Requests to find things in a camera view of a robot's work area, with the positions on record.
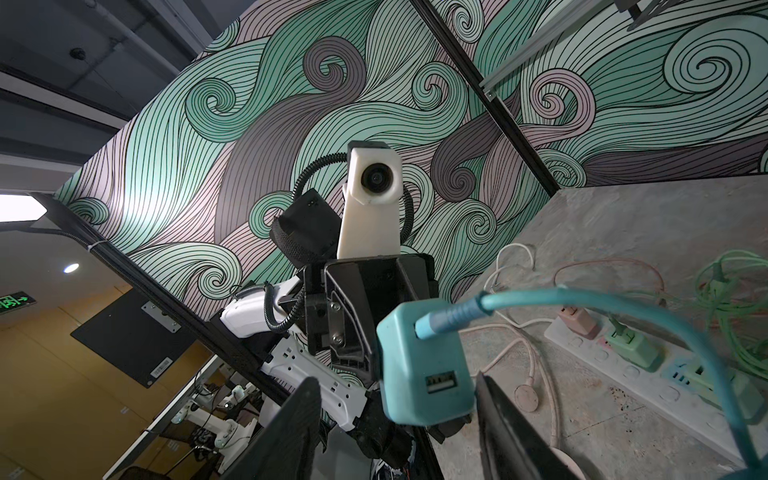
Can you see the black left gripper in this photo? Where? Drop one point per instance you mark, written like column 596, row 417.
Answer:
column 346, row 299

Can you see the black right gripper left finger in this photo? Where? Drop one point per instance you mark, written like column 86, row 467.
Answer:
column 286, row 448

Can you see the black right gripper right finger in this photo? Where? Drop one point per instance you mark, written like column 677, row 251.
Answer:
column 510, row 447

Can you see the teal charger plug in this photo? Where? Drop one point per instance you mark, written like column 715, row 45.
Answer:
column 425, row 378

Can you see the pink usb charger plug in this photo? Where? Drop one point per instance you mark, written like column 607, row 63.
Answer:
column 579, row 321

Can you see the white multicolour power strip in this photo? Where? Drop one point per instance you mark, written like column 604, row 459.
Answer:
column 679, row 388

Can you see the light green charger plug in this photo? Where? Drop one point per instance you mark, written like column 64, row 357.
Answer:
column 634, row 347

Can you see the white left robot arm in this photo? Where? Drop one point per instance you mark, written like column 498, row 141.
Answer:
column 269, row 318

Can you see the pink round plug with cord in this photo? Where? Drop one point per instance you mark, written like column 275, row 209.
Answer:
column 533, row 363

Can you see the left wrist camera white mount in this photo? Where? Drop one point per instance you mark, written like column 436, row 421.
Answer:
column 370, row 222

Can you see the aluminium rail back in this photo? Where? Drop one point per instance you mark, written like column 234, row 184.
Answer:
column 568, row 18

